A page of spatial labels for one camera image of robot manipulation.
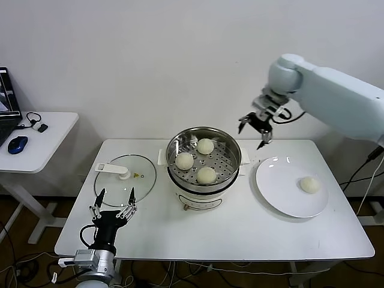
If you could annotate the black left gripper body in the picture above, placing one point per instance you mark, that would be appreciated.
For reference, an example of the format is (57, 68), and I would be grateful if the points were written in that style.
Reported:
(107, 225)

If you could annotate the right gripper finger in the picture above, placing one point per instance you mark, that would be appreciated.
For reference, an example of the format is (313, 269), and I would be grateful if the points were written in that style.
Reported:
(266, 136)
(245, 120)

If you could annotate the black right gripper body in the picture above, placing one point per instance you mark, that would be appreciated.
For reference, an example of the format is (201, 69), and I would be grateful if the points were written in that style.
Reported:
(264, 120)

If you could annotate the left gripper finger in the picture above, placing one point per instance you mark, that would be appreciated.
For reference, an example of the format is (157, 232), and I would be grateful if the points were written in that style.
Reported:
(132, 198)
(100, 200)

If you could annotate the white steamed baozi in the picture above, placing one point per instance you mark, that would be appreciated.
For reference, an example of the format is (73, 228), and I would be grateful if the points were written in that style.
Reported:
(310, 184)
(206, 175)
(205, 146)
(184, 160)

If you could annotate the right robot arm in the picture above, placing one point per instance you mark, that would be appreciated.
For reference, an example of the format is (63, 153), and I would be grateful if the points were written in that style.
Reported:
(330, 93)

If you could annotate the steel steamer basket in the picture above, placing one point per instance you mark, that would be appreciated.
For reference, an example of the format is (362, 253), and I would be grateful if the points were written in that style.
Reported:
(225, 165)

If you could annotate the white round plate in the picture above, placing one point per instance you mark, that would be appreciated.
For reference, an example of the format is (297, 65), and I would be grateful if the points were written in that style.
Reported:
(279, 192)

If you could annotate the white electric cooker base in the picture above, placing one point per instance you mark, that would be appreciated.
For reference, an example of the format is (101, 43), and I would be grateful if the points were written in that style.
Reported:
(198, 199)

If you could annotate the white side table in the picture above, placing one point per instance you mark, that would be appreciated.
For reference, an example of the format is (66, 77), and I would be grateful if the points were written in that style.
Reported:
(51, 144)

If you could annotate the small black white dongle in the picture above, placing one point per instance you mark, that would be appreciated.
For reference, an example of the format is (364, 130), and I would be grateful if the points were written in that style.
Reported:
(42, 129)

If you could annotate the blue computer mouse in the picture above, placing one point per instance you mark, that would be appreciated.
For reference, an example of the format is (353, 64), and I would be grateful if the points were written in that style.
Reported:
(16, 145)

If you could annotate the black laptop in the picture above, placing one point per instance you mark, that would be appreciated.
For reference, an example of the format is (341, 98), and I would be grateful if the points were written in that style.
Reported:
(6, 126)

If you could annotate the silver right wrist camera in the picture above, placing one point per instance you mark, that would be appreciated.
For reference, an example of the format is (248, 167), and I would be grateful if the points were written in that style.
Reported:
(260, 103)

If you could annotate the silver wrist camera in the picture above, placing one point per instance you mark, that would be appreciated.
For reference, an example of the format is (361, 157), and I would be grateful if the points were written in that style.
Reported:
(85, 258)
(260, 103)

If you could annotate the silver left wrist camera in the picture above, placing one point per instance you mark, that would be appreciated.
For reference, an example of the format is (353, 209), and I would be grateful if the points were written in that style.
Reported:
(85, 258)

